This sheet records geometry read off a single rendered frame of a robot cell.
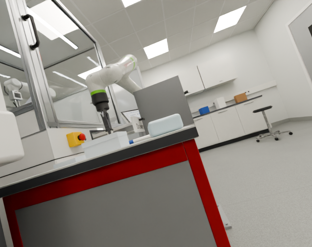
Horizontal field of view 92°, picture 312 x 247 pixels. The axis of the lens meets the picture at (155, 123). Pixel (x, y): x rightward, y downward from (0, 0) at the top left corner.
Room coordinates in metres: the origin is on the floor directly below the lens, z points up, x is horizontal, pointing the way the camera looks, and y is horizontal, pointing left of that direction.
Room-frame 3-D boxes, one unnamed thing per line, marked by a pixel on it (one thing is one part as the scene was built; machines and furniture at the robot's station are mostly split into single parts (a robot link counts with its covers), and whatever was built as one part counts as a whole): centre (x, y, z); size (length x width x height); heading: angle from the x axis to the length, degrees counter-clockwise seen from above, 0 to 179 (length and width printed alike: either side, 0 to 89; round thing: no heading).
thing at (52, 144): (1.24, 0.88, 0.87); 1.02 x 0.95 x 0.14; 172
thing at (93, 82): (0.89, 0.27, 1.17); 0.13 x 0.11 x 0.14; 74
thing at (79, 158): (0.61, 0.36, 0.77); 0.13 x 0.09 x 0.02; 69
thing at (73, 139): (0.81, 0.43, 0.88); 0.07 x 0.05 x 0.07; 172
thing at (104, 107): (0.89, 0.27, 0.99); 0.08 x 0.07 x 0.09; 7
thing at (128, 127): (1.13, 0.32, 0.86); 0.40 x 0.26 x 0.06; 82
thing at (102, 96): (0.89, 0.28, 1.07); 0.12 x 0.09 x 0.06; 97
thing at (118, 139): (0.52, 0.18, 0.79); 0.13 x 0.09 x 0.05; 82
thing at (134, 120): (1.10, 0.12, 0.87); 0.29 x 0.02 x 0.11; 172
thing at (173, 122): (0.48, -0.02, 0.78); 0.15 x 0.10 x 0.04; 5
